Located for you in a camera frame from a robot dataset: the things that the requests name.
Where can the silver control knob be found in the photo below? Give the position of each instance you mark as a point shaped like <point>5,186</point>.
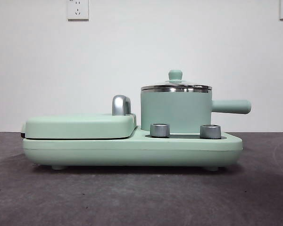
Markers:
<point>210,131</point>
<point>159,130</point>

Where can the green breakfast machine base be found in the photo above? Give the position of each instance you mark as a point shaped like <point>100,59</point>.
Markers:
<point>132,150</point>

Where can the glass pot lid green knob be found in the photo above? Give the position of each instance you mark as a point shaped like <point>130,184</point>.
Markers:
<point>175,75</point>

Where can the green hinged griddle cover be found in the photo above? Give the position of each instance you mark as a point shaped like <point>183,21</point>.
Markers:
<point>77,124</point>

